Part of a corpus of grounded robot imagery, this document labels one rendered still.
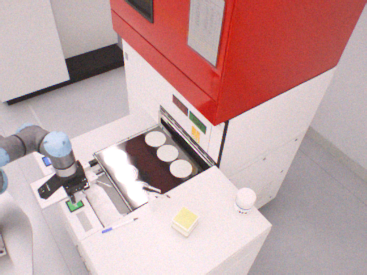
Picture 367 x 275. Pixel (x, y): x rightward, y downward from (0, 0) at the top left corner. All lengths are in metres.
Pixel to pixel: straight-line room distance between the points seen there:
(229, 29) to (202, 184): 0.66
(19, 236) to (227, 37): 1.11
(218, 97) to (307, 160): 1.88
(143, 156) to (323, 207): 1.58
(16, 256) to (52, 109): 1.95
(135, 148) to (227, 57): 0.72
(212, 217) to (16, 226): 0.80
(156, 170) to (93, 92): 1.95
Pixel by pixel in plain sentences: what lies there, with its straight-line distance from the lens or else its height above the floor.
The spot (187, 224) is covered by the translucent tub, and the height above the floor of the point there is 1.03.
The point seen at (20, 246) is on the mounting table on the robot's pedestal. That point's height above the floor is 0.82.
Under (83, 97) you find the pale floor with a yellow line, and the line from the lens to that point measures 3.28.
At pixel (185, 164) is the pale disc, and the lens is 1.50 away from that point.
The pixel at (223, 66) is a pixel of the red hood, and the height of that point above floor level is 1.49.
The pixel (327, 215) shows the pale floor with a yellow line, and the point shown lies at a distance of 2.66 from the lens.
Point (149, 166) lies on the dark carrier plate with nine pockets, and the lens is 1.50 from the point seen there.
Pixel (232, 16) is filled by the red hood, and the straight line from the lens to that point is 0.97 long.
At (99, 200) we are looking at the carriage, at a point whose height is 0.88.
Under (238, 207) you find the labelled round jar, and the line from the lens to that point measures 1.28.
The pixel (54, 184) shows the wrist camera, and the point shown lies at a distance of 1.21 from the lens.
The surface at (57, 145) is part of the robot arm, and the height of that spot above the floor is 1.33.
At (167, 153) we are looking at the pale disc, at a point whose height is 0.90.
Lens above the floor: 2.09
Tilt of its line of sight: 48 degrees down
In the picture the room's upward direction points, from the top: 4 degrees clockwise
